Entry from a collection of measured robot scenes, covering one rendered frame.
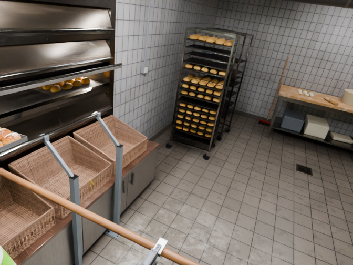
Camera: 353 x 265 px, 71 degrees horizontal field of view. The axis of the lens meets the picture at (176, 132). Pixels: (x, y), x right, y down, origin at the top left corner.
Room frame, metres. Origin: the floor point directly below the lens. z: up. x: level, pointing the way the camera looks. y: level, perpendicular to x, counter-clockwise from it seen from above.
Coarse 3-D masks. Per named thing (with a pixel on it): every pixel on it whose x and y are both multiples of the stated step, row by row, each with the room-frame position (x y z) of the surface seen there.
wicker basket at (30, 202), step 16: (0, 176) 1.28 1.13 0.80; (0, 192) 1.24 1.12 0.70; (16, 192) 1.27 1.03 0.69; (32, 192) 1.20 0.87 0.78; (16, 208) 1.22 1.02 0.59; (32, 208) 1.21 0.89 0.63; (48, 208) 1.17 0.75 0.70; (0, 224) 1.08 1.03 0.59; (16, 224) 1.10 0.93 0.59; (32, 224) 1.00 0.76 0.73; (48, 224) 1.10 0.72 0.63; (0, 240) 0.97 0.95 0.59; (16, 240) 0.91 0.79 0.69; (32, 240) 0.99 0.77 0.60; (16, 256) 0.89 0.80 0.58
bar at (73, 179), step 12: (84, 120) 1.59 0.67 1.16; (48, 132) 1.32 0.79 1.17; (108, 132) 1.69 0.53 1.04; (24, 144) 1.16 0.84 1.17; (48, 144) 1.27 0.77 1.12; (120, 144) 1.68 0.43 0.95; (0, 156) 1.02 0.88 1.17; (120, 156) 1.64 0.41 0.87; (120, 168) 1.65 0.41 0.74; (72, 180) 1.19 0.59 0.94; (120, 180) 1.66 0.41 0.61; (72, 192) 1.19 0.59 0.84; (120, 192) 1.67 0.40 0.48; (72, 216) 1.20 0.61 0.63; (72, 228) 1.20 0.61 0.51; (84, 264) 1.28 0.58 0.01
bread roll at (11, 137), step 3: (6, 135) 1.13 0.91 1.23; (9, 135) 1.13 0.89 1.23; (12, 135) 1.14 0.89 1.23; (15, 135) 1.15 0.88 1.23; (18, 135) 1.17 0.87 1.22; (3, 138) 1.11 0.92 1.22; (6, 138) 1.11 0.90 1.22; (9, 138) 1.12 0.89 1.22; (12, 138) 1.13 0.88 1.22; (15, 138) 1.14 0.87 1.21; (18, 138) 1.16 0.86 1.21; (3, 141) 1.10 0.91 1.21; (6, 141) 1.10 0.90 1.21; (9, 141) 1.11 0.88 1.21; (12, 141) 1.12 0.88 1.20; (3, 144) 1.10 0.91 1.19; (6, 144) 1.10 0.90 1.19
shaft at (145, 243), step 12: (0, 168) 0.88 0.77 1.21; (12, 180) 0.83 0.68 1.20; (24, 180) 0.83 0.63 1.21; (36, 192) 0.78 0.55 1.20; (48, 192) 0.78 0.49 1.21; (60, 204) 0.74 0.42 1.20; (72, 204) 0.74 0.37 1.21; (84, 216) 0.70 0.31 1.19; (96, 216) 0.70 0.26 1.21; (108, 228) 0.66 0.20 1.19; (120, 228) 0.66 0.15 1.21; (132, 240) 0.63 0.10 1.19; (144, 240) 0.62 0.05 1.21; (168, 252) 0.59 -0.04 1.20; (180, 264) 0.56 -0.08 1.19; (192, 264) 0.56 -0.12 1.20
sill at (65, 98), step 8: (88, 88) 2.23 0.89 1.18; (96, 88) 2.27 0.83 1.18; (104, 88) 2.36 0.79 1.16; (64, 96) 1.94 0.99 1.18; (72, 96) 1.97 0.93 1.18; (80, 96) 2.06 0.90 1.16; (40, 104) 1.71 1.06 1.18; (48, 104) 1.74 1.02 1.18; (56, 104) 1.81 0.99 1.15; (8, 112) 1.50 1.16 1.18; (16, 112) 1.52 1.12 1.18; (24, 112) 1.55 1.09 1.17; (32, 112) 1.61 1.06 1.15; (0, 120) 1.39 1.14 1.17; (8, 120) 1.44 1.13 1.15
